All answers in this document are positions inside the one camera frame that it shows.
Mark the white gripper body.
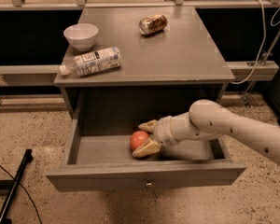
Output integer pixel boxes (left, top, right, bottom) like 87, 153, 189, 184
152, 116, 178, 147

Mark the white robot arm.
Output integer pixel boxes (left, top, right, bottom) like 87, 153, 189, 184
133, 100, 280, 165

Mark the brown soda can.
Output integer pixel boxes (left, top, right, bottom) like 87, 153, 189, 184
139, 14, 167, 35

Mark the grey cabinet with counter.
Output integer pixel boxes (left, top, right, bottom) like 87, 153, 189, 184
53, 6, 236, 119

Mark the black stand leg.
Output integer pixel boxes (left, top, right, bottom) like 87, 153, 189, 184
0, 149, 33, 224

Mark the clear plastic water bottle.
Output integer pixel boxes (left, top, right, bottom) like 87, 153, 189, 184
59, 47, 121, 77

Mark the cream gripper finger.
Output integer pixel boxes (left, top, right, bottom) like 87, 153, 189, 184
132, 138, 161, 158
138, 119, 158, 133

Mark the grey open top drawer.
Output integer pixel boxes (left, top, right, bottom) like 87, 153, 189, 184
47, 111, 245, 191

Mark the white ceramic bowl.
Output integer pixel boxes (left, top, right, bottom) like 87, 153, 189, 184
63, 23, 99, 51

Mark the red apple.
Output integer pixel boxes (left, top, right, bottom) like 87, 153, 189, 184
130, 131, 149, 150

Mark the thin black floor cable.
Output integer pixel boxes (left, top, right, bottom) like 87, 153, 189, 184
0, 155, 43, 224

